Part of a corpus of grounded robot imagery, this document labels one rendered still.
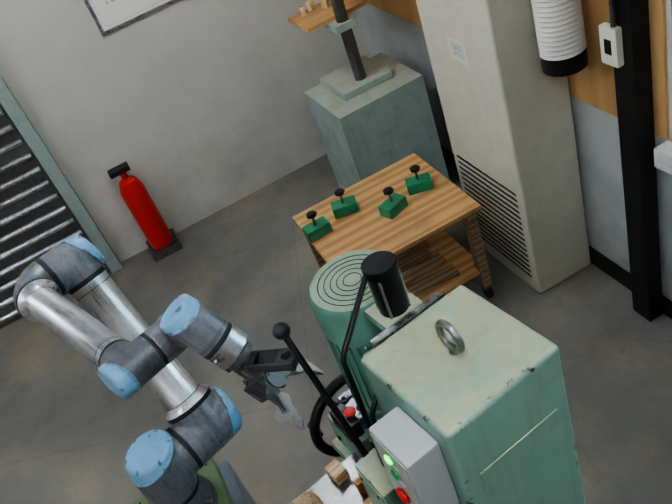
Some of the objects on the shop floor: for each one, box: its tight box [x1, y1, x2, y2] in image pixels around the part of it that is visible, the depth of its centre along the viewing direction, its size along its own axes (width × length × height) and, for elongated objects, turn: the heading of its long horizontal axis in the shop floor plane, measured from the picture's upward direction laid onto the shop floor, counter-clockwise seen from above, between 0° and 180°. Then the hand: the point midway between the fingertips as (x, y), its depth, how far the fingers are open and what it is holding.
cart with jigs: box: [292, 153, 494, 301], centre depth 331 cm, size 66×57×64 cm
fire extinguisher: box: [107, 161, 183, 262], centre depth 431 cm, size 18×19×60 cm
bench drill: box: [288, 0, 449, 190], centre depth 369 cm, size 48×62×158 cm
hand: (316, 400), depth 161 cm, fingers open, 14 cm apart
